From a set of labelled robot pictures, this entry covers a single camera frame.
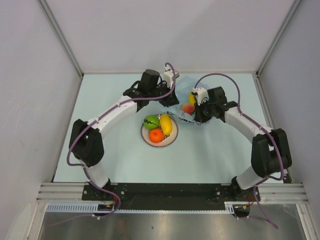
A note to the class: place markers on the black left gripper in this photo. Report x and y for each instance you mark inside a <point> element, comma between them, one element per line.
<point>172,100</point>

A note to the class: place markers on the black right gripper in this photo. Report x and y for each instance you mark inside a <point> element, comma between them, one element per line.
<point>198,116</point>

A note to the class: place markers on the pink fake peach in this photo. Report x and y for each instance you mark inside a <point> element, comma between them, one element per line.
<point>188,108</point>

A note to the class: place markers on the yellow fake banana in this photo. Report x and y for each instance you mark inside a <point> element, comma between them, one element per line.
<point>192,99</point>

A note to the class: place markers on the light blue cartoon plastic bag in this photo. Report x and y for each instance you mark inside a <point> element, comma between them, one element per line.
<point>183,90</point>

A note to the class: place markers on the green fake watermelon ball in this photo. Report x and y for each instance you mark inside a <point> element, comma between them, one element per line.
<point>151,122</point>

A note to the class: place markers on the orange fake fruit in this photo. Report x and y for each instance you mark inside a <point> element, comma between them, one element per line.
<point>156,135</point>

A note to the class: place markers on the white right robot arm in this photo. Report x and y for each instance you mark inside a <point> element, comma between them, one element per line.
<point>270,152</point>

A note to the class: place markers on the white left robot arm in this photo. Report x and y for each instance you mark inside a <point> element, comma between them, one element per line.
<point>86,140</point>

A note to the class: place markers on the round white printed plate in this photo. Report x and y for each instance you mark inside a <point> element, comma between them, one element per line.
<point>167,140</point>

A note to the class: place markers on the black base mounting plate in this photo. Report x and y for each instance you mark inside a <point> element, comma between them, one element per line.
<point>179,196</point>

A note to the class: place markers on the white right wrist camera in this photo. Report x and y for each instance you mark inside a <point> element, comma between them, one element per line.
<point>201,95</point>

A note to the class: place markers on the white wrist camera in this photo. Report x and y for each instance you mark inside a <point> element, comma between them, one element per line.
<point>201,95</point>
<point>168,76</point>

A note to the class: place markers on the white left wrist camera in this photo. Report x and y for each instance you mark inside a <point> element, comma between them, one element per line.
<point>168,76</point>

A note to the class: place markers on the light blue cable duct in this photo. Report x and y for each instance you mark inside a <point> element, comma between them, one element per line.
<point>96,208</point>

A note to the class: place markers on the aluminium frame rail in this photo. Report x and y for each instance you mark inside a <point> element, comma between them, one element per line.
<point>270,193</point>

